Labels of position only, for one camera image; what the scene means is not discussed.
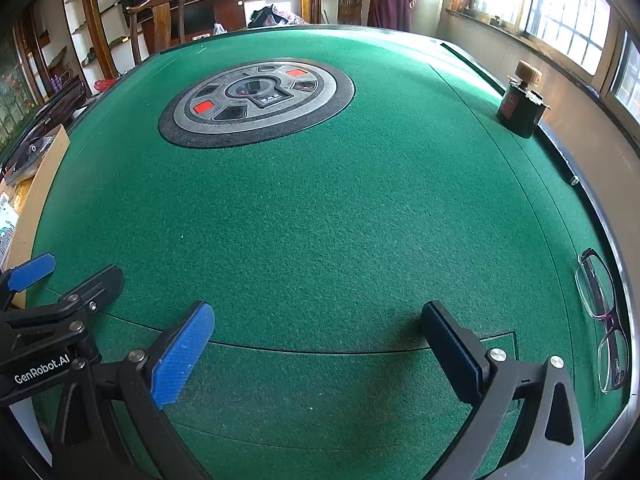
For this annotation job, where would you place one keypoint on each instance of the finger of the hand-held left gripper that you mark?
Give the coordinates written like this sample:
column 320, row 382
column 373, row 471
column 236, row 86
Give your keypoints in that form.
column 102, row 282
column 30, row 271

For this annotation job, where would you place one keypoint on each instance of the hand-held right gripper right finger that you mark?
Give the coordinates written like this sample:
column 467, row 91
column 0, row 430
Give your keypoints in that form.
column 452, row 355

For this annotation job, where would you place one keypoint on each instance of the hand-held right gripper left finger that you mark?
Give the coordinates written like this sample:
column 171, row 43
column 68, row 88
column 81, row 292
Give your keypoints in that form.
column 182, row 355

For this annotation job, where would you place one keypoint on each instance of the cardboard box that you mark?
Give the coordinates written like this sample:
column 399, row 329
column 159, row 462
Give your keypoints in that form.
column 45, row 180

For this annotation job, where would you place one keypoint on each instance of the cartoon print tissue pack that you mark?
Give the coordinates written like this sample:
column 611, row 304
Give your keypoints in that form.
column 6, row 232

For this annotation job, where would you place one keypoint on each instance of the black foil packet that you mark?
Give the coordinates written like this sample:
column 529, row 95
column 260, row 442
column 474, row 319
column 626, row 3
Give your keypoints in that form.
column 30, row 155

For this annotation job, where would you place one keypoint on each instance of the green felt mahjong table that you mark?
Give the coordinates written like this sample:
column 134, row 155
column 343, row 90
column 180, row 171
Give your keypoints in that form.
column 617, row 410

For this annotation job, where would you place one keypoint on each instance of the red plastic bag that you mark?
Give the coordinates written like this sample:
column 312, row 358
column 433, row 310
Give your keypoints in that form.
column 105, row 85

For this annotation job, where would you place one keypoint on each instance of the round table control panel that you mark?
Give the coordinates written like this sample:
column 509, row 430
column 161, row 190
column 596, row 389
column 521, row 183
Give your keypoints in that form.
column 260, row 110

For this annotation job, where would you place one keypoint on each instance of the dark jar with cork lid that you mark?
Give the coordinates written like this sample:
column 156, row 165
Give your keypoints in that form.
column 517, row 110

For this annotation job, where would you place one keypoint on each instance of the wooden armchair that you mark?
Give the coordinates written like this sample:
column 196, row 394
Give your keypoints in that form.
column 162, row 25

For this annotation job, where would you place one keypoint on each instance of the clear plastic bag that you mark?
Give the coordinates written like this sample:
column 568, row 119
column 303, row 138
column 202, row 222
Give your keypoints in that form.
column 220, row 29

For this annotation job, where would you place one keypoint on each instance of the pile of clothes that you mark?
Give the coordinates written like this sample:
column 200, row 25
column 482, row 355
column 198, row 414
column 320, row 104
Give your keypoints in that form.
column 272, row 16

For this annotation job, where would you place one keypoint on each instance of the window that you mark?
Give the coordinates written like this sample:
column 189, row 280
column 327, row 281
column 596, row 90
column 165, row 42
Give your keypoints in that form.
column 565, row 15

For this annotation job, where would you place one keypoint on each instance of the purple garment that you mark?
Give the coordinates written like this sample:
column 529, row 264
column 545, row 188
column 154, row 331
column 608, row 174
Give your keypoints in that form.
column 395, row 0

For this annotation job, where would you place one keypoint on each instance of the purple frame eyeglasses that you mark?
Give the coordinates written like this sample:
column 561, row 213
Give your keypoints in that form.
column 603, row 317

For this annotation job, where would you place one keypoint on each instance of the floral wall painting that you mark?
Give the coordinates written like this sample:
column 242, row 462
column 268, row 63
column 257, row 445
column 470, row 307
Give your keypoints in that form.
column 10, row 90

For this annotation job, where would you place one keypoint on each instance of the wooden wall shelf unit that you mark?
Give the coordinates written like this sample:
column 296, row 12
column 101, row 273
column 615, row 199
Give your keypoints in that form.
column 95, row 10

